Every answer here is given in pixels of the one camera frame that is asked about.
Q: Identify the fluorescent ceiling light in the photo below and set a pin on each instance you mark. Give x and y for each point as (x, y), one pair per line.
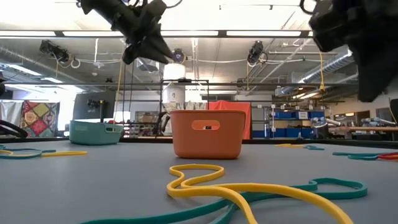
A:
(264, 33)
(93, 33)
(192, 33)
(28, 33)

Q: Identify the white hanging sheet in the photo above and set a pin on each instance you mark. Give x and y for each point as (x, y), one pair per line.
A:
(9, 112)

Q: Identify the shelf with blue bins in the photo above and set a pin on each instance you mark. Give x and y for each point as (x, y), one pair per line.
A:
(289, 132)

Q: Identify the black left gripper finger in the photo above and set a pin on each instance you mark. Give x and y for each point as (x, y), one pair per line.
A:
(155, 49)
(130, 56)

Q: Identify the silver air duct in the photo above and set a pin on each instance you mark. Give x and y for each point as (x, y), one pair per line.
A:
(329, 67)

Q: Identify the yellow rubber band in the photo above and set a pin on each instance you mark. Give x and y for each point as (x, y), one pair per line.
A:
(286, 145)
(217, 189)

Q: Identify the black curved object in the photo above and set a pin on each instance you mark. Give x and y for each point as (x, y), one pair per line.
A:
(14, 127)

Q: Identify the white cylindrical lamp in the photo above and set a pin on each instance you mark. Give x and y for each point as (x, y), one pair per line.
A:
(174, 71)

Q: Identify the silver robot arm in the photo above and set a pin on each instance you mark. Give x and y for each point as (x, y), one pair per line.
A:
(320, 124)

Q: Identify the black ceiling-mounted device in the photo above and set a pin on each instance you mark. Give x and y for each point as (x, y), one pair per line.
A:
(256, 51)
(54, 49)
(178, 56)

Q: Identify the colourful patchwork quilt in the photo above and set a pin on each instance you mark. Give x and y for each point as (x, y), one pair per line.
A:
(38, 118)

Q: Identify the black monitor panel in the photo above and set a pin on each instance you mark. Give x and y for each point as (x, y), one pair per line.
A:
(81, 105)

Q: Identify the wooden workbench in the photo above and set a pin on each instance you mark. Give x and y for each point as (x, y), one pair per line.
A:
(363, 128)

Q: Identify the rubber band pile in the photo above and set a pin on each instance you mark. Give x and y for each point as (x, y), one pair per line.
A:
(390, 155)
(65, 153)

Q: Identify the orange plastic basket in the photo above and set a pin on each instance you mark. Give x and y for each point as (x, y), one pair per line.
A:
(186, 140)

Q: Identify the black metal rack frame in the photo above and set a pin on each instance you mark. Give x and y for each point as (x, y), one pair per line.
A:
(186, 81)

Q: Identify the teal plastic basket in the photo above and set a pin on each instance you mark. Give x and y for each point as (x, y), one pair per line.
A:
(90, 133)

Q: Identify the orange-red fabric panel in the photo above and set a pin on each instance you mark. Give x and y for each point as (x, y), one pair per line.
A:
(230, 104)

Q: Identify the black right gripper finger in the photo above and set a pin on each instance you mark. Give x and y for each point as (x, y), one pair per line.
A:
(376, 71)

